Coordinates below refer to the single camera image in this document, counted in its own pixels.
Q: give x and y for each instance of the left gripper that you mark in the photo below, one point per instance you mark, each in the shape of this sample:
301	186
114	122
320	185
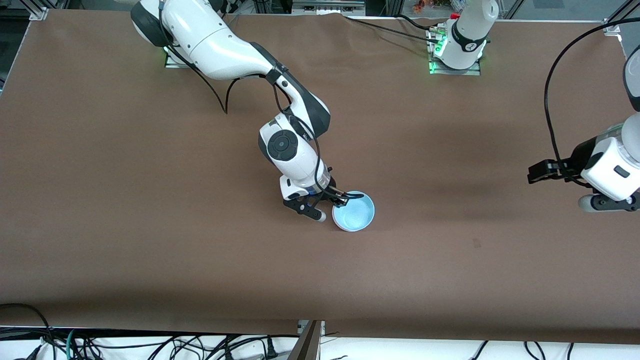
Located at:
578	156

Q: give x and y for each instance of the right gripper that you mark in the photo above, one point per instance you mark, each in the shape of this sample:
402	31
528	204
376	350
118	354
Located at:
332	191

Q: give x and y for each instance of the blue bowl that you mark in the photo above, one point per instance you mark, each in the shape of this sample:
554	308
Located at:
355	214

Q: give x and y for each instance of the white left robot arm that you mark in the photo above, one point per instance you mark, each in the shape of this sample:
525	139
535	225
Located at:
470	30

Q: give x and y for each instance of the brown table cover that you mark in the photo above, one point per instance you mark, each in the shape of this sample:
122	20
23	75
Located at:
320	275

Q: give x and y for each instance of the black power plug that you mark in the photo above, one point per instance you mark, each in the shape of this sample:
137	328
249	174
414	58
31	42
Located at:
271	349

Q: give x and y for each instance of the silver metal box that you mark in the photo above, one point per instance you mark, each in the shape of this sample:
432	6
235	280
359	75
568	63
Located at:
327	6

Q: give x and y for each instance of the orange background item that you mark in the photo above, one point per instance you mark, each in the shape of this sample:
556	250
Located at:
425	5

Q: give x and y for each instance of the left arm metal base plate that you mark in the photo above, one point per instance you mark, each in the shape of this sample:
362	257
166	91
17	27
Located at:
475	71

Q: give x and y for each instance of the grey metal post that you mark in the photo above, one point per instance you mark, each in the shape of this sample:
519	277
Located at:
310	345

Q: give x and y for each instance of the aluminium frame corner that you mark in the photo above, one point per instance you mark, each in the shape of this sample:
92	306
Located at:
40	12
615	25

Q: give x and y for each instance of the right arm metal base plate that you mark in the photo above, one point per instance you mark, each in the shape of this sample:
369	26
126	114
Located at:
172	63

